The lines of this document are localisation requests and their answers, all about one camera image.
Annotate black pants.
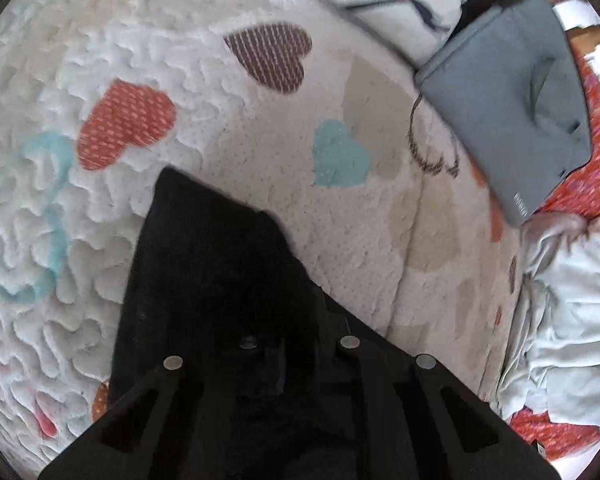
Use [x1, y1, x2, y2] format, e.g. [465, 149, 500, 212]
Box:
[107, 166, 382, 406]

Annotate white crumpled blanket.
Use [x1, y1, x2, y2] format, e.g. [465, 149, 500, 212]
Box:
[494, 212, 600, 427]

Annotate red floral pillow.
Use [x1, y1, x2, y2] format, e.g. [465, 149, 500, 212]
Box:
[510, 52, 600, 460]

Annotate grey laptop bag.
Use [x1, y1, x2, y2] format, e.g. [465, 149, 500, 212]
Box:
[415, 0, 593, 228]

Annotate heart patterned quilt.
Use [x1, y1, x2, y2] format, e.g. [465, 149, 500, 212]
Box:
[0, 0, 518, 479]

